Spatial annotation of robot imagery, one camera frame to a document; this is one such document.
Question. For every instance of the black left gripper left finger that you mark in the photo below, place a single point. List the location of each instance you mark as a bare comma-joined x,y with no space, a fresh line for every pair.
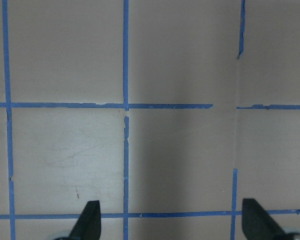
88,225

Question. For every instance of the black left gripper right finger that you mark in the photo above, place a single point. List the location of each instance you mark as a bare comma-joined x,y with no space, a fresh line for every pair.
256,223

